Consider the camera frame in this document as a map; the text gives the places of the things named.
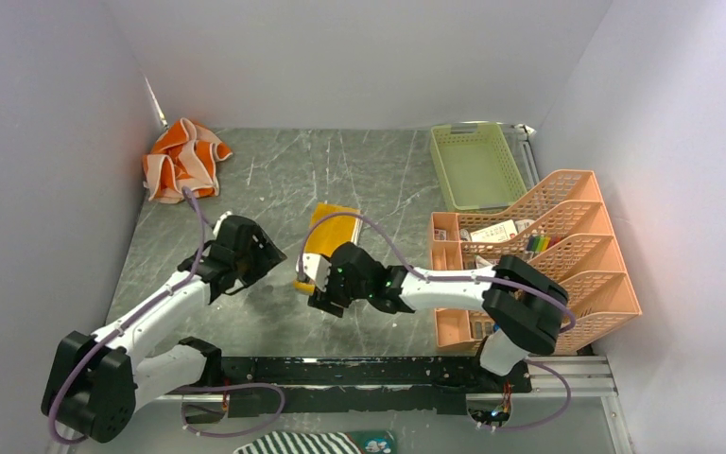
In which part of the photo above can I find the orange plastic file organizer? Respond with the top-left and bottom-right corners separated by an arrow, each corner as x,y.
457,168 -> 644,356

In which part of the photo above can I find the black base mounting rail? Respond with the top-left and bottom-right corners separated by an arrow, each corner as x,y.
219,356 -> 532,417

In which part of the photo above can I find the orange white crumpled towel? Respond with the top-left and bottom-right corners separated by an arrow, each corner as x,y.
142,118 -> 233,204

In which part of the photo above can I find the green plastic basket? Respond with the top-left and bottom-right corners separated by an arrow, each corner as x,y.
429,122 -> 527,213

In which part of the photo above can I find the aluminium frame rail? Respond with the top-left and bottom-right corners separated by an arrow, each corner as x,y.
156,356 -> 634,453

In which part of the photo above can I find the black white striped cloth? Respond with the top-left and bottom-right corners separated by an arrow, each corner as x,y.
233,431 -> 363,454

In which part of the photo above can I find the orange plastic compartment tray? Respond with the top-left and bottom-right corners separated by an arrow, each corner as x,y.
427,212 -> 517,353

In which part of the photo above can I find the brown yellow bear towel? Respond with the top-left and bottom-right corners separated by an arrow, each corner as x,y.
293,202 -> 362,294

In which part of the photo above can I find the colourful markers set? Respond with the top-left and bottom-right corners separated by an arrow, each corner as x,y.
526,236 -> 554,253

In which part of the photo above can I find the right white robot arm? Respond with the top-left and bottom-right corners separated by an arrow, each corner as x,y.
296,242 -> 577,392

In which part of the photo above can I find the teal cartoon card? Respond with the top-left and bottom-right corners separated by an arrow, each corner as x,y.
345,430 -> 398,454

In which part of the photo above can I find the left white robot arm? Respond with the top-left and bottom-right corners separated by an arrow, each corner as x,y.
41,212 -> 286,443

